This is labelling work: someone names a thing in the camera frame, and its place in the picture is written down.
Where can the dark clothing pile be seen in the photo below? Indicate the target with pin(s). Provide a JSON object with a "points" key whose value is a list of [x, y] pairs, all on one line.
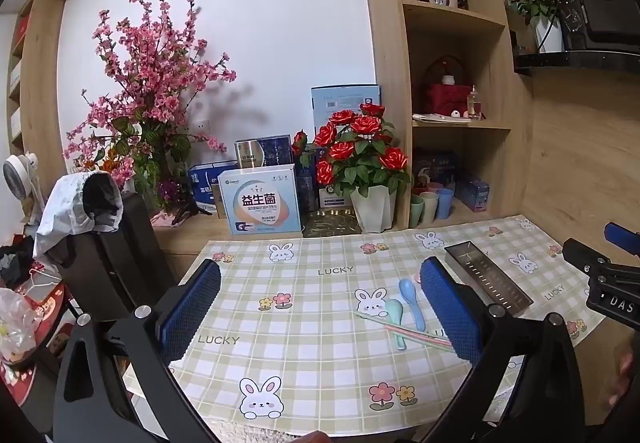
{"points": [[15, 258]]}

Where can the blue white carton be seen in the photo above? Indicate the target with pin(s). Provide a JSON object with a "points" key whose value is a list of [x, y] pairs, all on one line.
{"points": [[207, 178]]}

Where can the blue box with white label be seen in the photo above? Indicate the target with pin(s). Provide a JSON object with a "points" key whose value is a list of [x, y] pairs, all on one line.
{"points": [[335, 198]]}

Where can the purple blue small box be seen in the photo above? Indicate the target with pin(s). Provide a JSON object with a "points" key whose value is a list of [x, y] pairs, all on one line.
{"points": [[472, 193]]}

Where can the black speckled counter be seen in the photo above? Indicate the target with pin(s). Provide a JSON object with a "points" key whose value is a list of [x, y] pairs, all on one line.
{"points": [[575, 60]]}

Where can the red artificial rose bouquet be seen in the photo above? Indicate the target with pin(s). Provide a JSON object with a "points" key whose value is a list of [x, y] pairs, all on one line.
{"points": [[362, 125]]}

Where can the grey hooded jacket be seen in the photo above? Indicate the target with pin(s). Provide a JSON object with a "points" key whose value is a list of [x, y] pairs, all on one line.
{"points": [[65, 213]]}

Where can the person's right hand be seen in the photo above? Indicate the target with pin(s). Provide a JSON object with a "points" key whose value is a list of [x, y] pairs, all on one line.
{"points": [[625, 370]]}

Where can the pink artificial blossom tree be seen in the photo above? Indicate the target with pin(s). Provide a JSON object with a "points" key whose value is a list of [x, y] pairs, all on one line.
{"points": [[150, 73]]}

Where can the black bag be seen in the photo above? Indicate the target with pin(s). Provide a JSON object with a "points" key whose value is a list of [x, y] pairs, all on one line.
{"points": [[605, 15]]}

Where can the clear plastic bag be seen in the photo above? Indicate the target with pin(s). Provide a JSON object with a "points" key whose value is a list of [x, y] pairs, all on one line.
{"points": [[15, 323]]}

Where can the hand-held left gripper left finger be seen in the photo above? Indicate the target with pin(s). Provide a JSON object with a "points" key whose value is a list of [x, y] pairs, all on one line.
{"points": [[192, 308]]}

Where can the blue cup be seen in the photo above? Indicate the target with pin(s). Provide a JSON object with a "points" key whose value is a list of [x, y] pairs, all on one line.
{"points": [[445, 204]]}

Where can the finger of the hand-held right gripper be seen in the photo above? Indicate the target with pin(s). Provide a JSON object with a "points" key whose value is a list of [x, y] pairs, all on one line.
{"points": [[582, 254], [620, 235]]}

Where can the silver and navy box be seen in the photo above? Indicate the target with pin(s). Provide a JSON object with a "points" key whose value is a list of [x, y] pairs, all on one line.
{"points": [[262, 153]]}

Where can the red patterned cloth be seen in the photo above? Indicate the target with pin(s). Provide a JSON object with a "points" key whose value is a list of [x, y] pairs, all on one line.
{"points": [[50, 303]]}

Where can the red gift basket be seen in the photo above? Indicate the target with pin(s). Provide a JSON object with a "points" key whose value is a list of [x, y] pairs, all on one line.
{"points": [[445, 93]]}

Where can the small glass bottle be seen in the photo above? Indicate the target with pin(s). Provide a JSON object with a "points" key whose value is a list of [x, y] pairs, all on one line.
{"points": [[473, 103]]}

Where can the folded white cloth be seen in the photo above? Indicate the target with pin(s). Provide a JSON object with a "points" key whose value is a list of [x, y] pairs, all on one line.
{"points": [[440, 118]]}

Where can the pink cup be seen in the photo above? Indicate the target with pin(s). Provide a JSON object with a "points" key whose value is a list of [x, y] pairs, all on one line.
{"points": [[430, 186]]}

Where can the light blue orange-circle box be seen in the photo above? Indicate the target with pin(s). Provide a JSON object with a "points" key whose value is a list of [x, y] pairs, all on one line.
{"points": [[260, 203]]}

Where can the beige cup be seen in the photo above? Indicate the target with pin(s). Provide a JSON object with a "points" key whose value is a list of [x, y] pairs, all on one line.
{"points": [[429, 208]]}

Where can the gold embossed tin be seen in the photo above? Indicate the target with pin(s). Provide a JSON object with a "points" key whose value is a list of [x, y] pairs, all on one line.
{"points": [[327, 223]]}

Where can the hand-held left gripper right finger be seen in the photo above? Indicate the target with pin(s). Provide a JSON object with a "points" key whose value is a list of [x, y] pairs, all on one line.
{"points": [[450, 313]]}

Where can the green spoon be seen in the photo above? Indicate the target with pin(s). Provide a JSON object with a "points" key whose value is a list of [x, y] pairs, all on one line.
{"points": [[395, 310]]}

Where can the white flower pot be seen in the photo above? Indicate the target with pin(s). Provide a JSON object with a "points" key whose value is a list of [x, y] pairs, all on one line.
{"points": [[547, 35]]}

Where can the tall blue white box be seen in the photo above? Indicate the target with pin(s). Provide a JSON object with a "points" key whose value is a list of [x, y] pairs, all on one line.
{"points": [[345, 98]]}

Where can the green cup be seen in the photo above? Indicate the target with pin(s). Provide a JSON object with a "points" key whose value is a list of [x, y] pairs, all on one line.
{"points": [[416, 213]]}

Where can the white wall socket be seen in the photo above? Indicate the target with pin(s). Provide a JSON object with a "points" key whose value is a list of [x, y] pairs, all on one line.
{"points": [[201, 125]]}

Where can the wooden side bookshelf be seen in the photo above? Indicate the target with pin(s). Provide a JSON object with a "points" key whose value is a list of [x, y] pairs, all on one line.
{"points": [[42, 73]]}

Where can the white desk fan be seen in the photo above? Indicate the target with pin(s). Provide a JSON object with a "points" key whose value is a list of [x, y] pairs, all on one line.
{"points": [[17, 175]]}

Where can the blue spoon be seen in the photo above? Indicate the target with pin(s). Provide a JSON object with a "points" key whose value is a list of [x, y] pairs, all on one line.
{"points": [[406, 288]]}

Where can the wooden shelf unit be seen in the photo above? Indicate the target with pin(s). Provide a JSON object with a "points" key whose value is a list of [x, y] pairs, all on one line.
{"points": [[385, 73]]}

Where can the small black tripod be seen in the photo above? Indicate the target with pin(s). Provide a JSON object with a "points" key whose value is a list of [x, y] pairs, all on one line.
{"points": [[192, 210]]}

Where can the metal utensil tray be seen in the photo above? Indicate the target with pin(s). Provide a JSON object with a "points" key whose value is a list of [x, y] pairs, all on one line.
{"points": [[487, 280]]}

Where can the dark blue picture box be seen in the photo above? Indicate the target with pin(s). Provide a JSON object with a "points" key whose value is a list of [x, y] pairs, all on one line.
{"points": [[446, 165]]}

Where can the black office chair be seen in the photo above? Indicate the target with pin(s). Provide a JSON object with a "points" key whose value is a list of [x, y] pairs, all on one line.
{"points": [[115, 263]]}

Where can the green checkered rabbit tablecloth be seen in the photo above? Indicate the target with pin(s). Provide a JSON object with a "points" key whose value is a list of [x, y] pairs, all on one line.
{"points": [[310, 363]]}

